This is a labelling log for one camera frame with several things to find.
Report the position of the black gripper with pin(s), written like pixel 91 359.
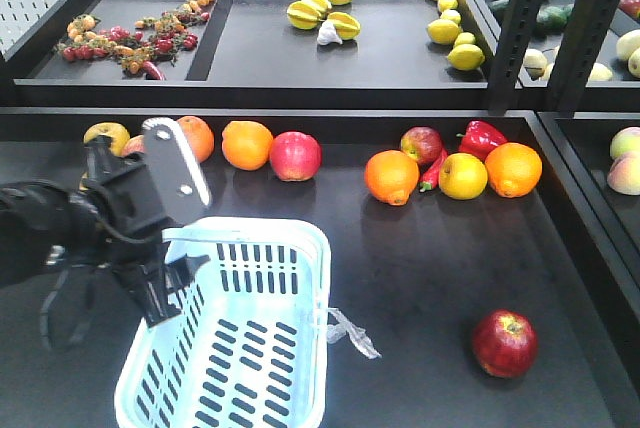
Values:
pixel 129 213

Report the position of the light blue plastic basket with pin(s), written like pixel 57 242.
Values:
pixel 249 345

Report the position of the dark red apple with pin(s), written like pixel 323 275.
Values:
pixel 505 344

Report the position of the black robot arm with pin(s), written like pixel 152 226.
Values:
pixel 45 229

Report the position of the small pink red apple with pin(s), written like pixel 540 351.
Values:
pixel 133 145

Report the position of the orange in back row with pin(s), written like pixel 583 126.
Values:
pixel 199 136

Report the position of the yellow apple back left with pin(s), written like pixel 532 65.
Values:
pixel 116 132

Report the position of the large red apple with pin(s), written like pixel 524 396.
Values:
pixel 295 156

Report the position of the clear plastic bag strip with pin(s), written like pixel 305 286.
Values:
pixel 343 327

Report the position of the cherry tomato vine bunch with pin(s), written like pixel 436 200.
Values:
pixel 140 50

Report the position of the orange with green stem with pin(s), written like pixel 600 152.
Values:
pixel 391 176

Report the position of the white garlic bulb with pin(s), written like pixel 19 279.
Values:
pixel 327 34

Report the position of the yellow starfruit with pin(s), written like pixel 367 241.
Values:
pixel 304 15

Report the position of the red chili pepper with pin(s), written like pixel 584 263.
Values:
pixel 429 180

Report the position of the red yellow apple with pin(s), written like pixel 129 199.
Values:
pixel 423 144

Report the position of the black wooden produce display stand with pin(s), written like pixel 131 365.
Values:
pixel 417 278

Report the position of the red bell pepper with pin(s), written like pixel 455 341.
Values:
pixel 480 139

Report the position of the large yellow lemon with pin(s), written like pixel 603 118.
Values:
pixel 443 31

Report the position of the front pale peach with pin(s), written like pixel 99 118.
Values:
pixel 623 176

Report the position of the pale peach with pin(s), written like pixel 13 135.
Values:
pixel 624 141
pixel 623 176

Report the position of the rear pale peach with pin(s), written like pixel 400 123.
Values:
pixel 624 141

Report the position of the black perforated upright post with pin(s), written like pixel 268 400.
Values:
pixel 516 31

